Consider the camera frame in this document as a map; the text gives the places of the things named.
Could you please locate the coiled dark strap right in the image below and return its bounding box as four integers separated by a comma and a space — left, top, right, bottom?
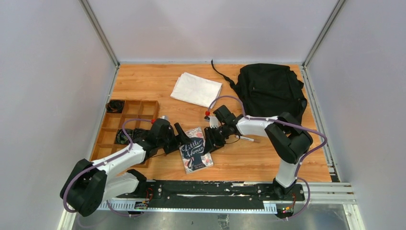
133, 128, 150, 140

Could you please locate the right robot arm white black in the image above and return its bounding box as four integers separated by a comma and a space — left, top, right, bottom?
204, 105, 313, 200

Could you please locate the folded white cloth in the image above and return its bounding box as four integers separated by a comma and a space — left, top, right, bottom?
170, 72, 222, 109

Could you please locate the coiled dark strap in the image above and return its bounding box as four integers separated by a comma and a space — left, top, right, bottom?
115, 128, 134, 146
133, 128, 150, 140

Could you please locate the coiled dark strap left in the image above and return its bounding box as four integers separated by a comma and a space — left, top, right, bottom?
115, 128, 134, 146

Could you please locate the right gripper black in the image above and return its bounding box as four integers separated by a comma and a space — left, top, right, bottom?
203, 124, 230, 154

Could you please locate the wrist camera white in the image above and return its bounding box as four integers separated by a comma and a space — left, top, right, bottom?
209, 116, 220, 128
160, 115, 169, 121

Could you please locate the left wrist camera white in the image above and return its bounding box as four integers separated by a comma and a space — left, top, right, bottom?
160, 115, 169, 121

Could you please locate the brown capped white marker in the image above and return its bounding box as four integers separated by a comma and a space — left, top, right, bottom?
236, 135, 260, 143

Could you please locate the wooden compartment tray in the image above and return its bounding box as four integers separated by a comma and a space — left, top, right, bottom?
90, 100, 160, 161

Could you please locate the Little Women book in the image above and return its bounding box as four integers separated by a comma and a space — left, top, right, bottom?
179, 127, 214, 174

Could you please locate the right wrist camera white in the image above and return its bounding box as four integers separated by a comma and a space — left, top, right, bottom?
209, 116, 220, 128

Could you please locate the black student backpack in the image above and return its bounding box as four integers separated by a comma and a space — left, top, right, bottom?
211, 61, 307, 124

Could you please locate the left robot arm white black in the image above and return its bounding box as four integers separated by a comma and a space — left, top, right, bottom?
60, 118, 192, 217

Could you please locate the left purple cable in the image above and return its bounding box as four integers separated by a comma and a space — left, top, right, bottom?
62, 118, 158, 218

